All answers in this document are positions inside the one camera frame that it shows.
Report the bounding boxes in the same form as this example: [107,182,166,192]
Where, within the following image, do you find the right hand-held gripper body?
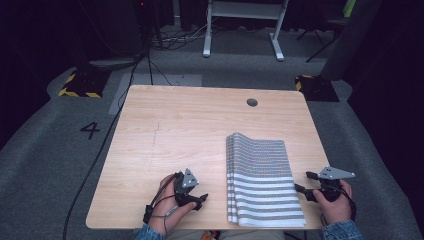
[316,166,356,203]

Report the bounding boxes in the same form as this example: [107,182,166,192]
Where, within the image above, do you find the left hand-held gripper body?
[172,167,201,208]

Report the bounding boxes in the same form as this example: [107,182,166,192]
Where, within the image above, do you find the grey white striped towel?
[225,131,307,229]

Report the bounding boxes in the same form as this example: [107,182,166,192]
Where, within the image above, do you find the person's right hand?
[312,179,354,226]

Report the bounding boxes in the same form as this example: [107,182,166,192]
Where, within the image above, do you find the person's left hand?
[147,173,198,236]

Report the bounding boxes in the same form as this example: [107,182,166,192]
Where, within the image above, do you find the black yellow striped stand base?
[294,74,341,103]
[57,68,112,99]

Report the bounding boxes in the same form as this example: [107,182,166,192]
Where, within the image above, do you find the black chair legs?
[296,18,346,64]

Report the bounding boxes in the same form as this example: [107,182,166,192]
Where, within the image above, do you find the grey curtain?
[319,0,384,82]

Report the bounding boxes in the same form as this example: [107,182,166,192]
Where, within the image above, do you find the grey round stand foot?
[87,56,143,72]

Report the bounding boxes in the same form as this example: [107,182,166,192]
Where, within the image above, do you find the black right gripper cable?
[320,186,358,228]

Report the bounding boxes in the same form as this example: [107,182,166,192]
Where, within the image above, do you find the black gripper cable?
[320,186,358,228]
[142,173,184,236]

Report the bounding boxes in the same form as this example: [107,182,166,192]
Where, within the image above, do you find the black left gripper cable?
[142,173,184,236]

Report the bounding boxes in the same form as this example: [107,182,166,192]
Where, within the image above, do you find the thick black floor cable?
[62,49,149,240]

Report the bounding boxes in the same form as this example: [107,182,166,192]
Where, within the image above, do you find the tangle of floor cables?
[148,18,221,53]

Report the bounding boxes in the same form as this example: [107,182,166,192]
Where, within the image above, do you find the white metal desk frame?
[202,0,290,62]

